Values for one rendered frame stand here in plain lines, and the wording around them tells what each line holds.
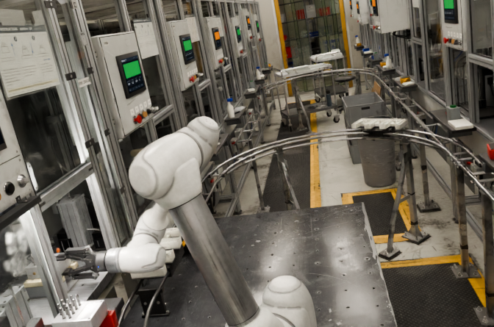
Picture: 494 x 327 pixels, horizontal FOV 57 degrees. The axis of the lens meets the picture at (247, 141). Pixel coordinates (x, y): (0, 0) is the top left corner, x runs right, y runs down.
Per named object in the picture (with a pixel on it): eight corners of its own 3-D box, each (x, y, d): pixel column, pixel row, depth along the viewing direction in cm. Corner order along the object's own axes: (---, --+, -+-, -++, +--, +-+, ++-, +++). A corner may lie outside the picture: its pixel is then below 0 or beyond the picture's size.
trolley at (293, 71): (289, 133, 683) (279, 70, 658) (280, 126, 737) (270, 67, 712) (344, 121, 694) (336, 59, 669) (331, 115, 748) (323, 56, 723)
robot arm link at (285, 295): (325, 326, 151) (316, 268, 145) (306, 366, 136) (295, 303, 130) (281, 319, 159) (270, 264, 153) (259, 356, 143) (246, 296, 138)
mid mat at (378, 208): (426, 239, 330) (426, 237, 329) (349, 246, 339) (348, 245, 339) (400, 187, 425) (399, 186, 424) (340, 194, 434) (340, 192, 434)
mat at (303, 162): (323, 246, 347) (323, 245, 346) (248, 253, 357) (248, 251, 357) (315, 98, 902) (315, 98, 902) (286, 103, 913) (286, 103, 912)
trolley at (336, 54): (354, 105, 787) (348, 49, 762) (321, 111, 790) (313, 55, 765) (344, 97, 869) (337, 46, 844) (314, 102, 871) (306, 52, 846)
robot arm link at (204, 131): (181, 146, 147) (156, 161, 135) (203, 103, 138) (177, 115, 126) (212, 171, 144) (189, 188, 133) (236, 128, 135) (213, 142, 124)
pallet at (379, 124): (352, 136, 337) (351, 123, 334) (361, 130, 347) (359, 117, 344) (400, 137, 313) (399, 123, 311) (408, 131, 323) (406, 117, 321)
